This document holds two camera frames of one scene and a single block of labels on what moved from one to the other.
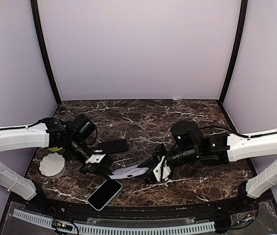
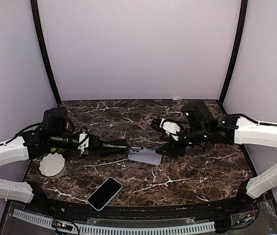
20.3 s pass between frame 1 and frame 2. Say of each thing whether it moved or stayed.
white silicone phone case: moved
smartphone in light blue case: stayed
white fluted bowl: stayed
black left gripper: moved
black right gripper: moved
